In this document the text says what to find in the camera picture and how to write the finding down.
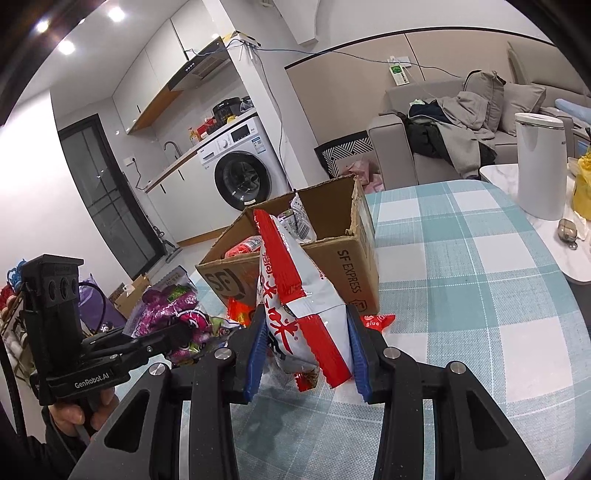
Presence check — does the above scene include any white green wall device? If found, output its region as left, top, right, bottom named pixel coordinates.
left=387, top=56, right=411, bottom=86

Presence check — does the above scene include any white red-edged snack packet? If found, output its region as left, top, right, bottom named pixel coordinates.
left=253, top=209, right=354, bottom=388

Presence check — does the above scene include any small metal key case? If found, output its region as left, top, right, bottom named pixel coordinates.
left=556, top=218, right=580, bottom=250

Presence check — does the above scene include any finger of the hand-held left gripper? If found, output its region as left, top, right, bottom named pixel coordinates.
left=82, top=327, right=139, bottom=352
left=117, top=323, right=199, bottom=365

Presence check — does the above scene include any pink bag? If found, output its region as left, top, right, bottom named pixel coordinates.
left=339, top=159, right=385, bottom=195

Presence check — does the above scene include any white noodle snack packet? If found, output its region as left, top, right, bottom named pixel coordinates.
left=277, top=191, right=318, bottom=244

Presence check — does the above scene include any purple bag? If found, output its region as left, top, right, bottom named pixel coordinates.
left=78, top=274, right=127, bottom=335

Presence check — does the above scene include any yellow plastic bag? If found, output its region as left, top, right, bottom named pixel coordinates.
left=567, top=143, right=591, bottom=222

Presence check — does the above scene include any small open cardboard box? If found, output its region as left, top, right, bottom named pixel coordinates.
left=111, top=274, right=153, bottom=319

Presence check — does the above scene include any long black cable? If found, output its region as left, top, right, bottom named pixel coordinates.
left=228, top=37, right=462, bottom=79

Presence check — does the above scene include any grey jacket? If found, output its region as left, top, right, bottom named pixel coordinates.
left=436, top=91, right=499, bottom=178

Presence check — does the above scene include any light blue pillow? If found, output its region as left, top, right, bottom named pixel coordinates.
left=554, top=98, right=591, bottom=125

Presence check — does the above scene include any brown cardboard box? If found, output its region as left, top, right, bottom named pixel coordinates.
left=196, top=174, right=380, bottom=315

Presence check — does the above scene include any white washing machine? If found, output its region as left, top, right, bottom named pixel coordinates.
left=198, top=115, right=289, bottom=213

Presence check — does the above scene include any storage shelf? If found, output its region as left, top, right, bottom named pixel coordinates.
left=0, top=258, right=38, bottom=384

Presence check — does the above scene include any red crisp packet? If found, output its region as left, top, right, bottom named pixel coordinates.
left=228, top=298, right=259, bottom=326

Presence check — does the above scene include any light grey pillow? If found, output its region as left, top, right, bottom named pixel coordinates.
left=496, top=83, right=548, bottom=137

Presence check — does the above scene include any person's left hand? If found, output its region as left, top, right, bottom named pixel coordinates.
left=46, top=385, right=121, bottom=437

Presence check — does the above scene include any white bin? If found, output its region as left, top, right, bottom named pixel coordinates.
left=513, top=112, right=578, bottom=221

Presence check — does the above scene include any person's left forearm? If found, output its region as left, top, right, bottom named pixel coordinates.
left=0, top=406, right=88, bottom=480

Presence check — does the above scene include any floor mop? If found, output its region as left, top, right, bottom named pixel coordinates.
left=148, top=217, right=183, bottom=264

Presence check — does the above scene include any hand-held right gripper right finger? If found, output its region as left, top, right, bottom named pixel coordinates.
left=344, top=305, right=548, bottom=480

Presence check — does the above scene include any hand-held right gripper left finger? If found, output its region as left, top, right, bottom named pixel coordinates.
left=69, top=305, right=271, bottom=480

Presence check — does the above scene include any small red snack packet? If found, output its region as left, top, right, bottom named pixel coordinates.
left=360, top=314, right=397, bottom=333

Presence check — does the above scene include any dark glass door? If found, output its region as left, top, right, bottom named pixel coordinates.
left=58, top=113, right=167, bottom=278

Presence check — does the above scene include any range hood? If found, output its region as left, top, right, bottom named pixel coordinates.
left=168, top=39, right=232, bottom=93

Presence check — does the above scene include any grey sofa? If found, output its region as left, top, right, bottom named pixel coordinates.
left=367, top=41, right=591, bottom=185

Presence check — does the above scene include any dark grey pillow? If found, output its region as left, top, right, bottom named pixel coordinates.
left=463, top=70, right=506, bottom=132

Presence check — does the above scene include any white upper cabinet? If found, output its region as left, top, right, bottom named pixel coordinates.
left=113, top=18, right=195, bottom=134

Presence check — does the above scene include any black clothing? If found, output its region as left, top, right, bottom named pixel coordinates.
left=406, top=104, right=458, bottom=160

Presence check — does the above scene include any white lower cabinet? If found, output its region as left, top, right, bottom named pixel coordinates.
left=145, top=148, right=222, bottom=245

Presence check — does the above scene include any blue white checked tablecloth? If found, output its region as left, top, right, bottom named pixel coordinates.
left=106, top=180, right=591, bottom=480

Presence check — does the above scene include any white cabinet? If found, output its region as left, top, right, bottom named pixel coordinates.
left=145, top=148, right=222, bottom=245
left=113, top=18, right=195, bottom=134

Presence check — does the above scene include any purple snack packet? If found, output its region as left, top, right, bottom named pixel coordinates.
left=124, top=284, right=241, bottom=367

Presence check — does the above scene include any black pressure cooker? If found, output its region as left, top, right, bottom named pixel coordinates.
left=212, top=98, right=241, bottom=121

